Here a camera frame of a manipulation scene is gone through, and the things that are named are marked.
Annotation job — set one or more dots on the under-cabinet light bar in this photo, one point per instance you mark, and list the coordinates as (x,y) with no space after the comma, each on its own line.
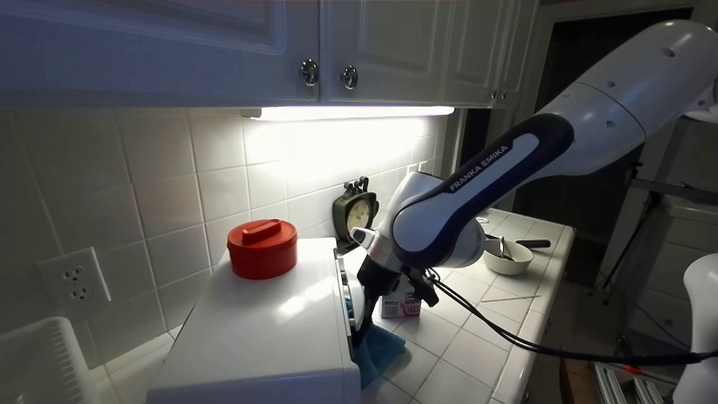
(351,114)

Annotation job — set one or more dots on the white milk carton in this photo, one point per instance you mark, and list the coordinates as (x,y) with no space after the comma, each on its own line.
(406,303)

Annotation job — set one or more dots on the red lidded container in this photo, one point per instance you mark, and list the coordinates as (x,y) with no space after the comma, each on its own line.
(261,250)

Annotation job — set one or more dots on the metal cabinet knob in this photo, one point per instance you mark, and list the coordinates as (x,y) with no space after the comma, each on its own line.
(500,94)
(308,72)
(348,78)

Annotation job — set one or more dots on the black retro clock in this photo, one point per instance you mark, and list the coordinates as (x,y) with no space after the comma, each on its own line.
(356,213)

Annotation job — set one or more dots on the metal rail frame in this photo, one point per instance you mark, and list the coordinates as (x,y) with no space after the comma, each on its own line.
(610,384)

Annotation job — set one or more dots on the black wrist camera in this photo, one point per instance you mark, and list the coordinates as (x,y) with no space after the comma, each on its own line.
(425,289)

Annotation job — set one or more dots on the white bowl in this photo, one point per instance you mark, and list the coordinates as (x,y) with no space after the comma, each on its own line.
(508,261)

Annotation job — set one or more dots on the black tripod stand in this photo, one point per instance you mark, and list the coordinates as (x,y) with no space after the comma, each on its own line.
(622,248)

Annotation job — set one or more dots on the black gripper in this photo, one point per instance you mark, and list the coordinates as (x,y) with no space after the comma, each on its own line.
(383,282)

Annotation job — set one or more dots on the white wall cabinet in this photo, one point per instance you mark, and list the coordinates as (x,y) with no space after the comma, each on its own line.
(226,45)

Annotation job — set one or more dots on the white wall outlet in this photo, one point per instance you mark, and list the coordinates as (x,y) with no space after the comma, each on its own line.
(77,279)

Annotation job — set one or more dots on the white toaster oven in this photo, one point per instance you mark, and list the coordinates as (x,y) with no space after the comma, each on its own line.
(261,328)

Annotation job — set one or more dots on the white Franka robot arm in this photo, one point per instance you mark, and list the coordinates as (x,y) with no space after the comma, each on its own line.
(599,114)

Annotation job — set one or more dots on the white plastic basket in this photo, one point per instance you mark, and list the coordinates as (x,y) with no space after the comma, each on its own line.
(41,366)

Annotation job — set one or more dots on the blue towel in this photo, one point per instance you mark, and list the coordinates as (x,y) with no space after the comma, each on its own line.
(383,356)

